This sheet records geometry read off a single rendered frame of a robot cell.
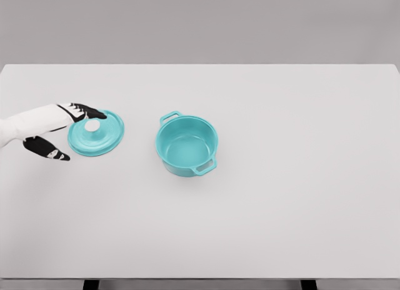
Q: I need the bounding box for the teal pot with handles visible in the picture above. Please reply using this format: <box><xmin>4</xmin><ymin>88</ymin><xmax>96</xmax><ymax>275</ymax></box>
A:
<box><xmin>154</xmin><ymin>110</ymin><xmax>219</xmax><ymax>178</ymax></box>

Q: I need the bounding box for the teal pot lid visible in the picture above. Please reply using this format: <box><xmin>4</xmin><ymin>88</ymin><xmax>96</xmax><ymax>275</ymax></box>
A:
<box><xmin>67</xmin><ymin>109</ymin><xmax>125</xmax><ymax>157</ymax></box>

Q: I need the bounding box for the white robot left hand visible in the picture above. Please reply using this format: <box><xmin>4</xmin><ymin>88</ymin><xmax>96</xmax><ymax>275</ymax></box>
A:
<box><xmin>11</xmin><ymin>102</ymin><xmax>108</xmax><ymax>161</ymax></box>

